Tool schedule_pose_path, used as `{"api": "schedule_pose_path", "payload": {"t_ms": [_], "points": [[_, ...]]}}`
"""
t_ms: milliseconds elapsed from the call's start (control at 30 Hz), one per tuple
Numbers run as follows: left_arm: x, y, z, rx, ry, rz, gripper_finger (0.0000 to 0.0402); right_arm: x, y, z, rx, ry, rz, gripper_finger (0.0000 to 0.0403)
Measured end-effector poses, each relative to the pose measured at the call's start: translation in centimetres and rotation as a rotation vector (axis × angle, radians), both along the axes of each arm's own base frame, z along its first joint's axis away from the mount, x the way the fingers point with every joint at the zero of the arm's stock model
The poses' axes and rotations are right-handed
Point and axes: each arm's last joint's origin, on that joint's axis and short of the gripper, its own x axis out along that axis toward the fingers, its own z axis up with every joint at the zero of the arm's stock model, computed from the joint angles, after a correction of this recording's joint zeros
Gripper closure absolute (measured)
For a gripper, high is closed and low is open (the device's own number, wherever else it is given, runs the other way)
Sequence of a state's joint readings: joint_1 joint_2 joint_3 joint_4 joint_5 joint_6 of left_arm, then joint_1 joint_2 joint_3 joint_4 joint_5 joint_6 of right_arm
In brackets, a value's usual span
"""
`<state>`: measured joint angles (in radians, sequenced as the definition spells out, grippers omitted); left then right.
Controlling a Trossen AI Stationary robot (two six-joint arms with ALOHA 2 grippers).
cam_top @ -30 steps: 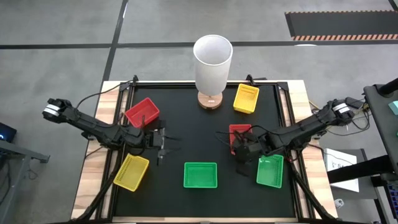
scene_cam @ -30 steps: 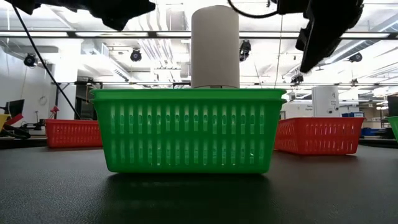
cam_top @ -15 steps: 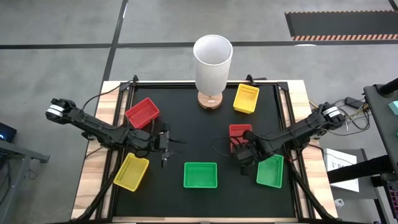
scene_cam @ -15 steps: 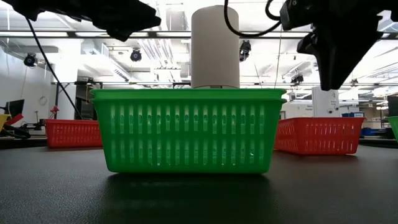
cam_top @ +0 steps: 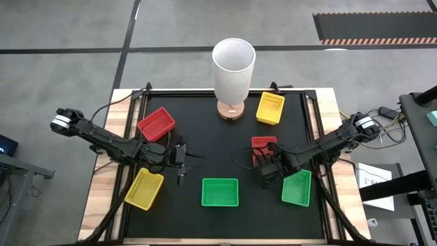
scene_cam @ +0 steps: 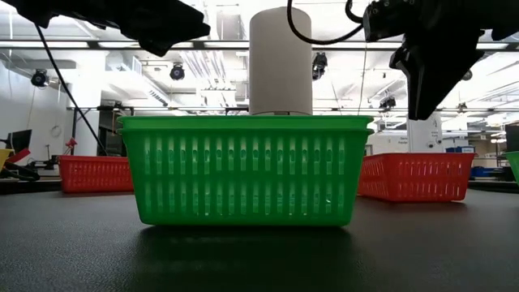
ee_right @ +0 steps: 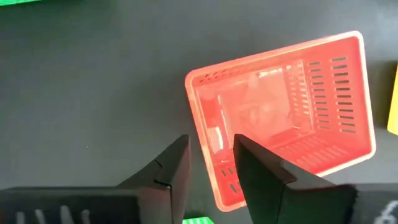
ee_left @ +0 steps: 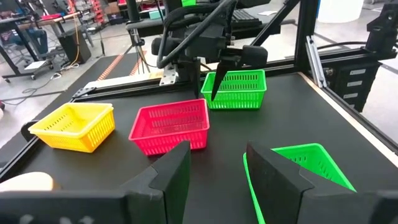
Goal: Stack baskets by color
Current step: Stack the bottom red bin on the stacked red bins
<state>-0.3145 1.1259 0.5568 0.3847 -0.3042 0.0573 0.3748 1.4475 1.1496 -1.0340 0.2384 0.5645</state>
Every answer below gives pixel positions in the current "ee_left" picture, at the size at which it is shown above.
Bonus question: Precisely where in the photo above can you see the black diagonal frame strut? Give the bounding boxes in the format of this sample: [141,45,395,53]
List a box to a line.
[251,0,301,48]

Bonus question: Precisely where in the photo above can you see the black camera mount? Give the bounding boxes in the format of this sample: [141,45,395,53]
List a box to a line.
[364,2,398,60]

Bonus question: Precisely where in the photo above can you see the silver metal mounting bracket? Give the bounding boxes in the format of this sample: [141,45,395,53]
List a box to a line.
[159,63,180,87]

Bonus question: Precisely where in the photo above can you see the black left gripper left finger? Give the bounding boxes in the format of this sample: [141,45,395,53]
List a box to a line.
[119,140,192,224]

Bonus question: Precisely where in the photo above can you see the black tripod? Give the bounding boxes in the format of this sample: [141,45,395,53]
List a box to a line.
[125,0,147,76]

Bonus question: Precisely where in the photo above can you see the silver aluminium bar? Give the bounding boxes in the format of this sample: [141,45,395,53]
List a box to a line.
[305,35,328,89]

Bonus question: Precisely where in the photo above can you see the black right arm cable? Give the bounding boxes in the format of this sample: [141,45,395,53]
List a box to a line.
[156,0,239,70]

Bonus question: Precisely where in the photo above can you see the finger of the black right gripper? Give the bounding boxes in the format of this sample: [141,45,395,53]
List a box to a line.
[210,59,242,102]
[193,57,203,99]

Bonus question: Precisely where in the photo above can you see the black cabinet white labels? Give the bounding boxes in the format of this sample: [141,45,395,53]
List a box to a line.
[322,60,382,113]

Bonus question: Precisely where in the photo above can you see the round wooden lamp base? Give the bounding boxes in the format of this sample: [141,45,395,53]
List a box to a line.
[0,171,55,192]

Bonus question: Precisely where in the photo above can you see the black keyboard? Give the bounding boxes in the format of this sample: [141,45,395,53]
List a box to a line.
[231,9,262,29]

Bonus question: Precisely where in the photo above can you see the yellow slotted plastic basket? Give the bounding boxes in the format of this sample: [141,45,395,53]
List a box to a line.
[27,102,116,154]

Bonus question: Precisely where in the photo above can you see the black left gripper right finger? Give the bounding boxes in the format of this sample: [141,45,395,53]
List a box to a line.
[244,141,374,224]

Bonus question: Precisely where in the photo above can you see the white floor cable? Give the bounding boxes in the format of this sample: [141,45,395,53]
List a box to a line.
[2,70,65,105]

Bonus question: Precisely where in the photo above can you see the black floor mat hazard edge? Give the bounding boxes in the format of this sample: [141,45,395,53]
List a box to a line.
[58,50,147,96]

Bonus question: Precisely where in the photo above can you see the wooden top work desk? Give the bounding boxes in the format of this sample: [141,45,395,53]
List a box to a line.
[0,11,82,82]

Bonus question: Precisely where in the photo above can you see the yellow cable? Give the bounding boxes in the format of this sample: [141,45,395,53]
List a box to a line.
[63,17,81,70]

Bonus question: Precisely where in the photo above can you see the red shelf rack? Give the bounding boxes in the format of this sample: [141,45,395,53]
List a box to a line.
[89,0,106,25]

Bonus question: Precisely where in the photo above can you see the black corner bracket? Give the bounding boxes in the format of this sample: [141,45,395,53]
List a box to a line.
[72,86,97,100]

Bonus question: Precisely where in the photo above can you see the green slotted plastic basket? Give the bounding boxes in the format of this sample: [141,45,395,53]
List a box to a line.
[242,142,357,224]
[200,69,268,111]

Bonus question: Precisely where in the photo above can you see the red slotted plastic basket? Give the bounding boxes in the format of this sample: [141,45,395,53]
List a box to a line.
[128,98,211,157]

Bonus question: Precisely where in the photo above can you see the black aluminium table frame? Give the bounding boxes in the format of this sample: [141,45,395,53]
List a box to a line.
[0,0,398,184]

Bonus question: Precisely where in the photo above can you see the black box on floor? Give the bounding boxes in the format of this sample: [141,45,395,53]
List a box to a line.
[57,29,93,65]

